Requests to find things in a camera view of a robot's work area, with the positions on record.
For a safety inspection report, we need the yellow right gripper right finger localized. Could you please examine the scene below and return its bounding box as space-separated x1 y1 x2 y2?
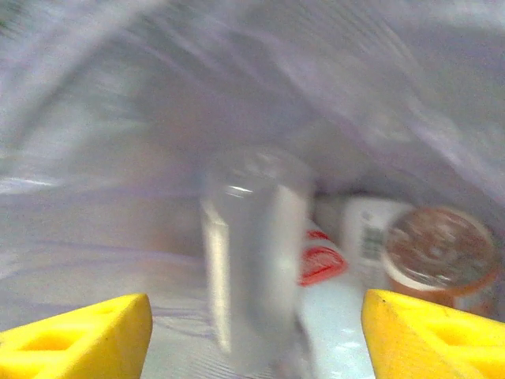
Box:
361 289 505 379

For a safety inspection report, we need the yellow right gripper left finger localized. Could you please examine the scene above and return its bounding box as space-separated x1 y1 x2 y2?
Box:
0 292 153 379

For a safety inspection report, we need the small brown coffee bottle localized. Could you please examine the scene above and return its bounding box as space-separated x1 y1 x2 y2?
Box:
381 207 499 311

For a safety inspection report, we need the white bottle with red cap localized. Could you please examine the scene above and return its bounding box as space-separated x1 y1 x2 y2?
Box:
294 220 376 379

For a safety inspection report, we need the clear bottle white red label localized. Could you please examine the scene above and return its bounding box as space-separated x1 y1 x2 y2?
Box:
200 148 317 378

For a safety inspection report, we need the translucent purple bin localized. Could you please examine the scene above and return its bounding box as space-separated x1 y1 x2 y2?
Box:
0 0 505 379

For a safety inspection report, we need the bottle with white barcode label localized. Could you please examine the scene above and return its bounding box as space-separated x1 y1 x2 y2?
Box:
341 196 411 287

